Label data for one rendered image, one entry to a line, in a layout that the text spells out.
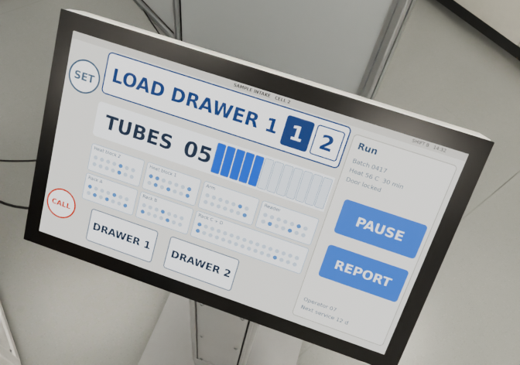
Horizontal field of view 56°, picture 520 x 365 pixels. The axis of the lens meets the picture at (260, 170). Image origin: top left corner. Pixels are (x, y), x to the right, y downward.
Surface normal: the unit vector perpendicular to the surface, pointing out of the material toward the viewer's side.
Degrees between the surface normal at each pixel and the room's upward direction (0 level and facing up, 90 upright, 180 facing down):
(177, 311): 5
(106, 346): 0
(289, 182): 50
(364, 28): 90
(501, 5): 90
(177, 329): 5
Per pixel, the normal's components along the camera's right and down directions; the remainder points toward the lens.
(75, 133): -0.18, 0.23
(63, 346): 0.10, -0.55
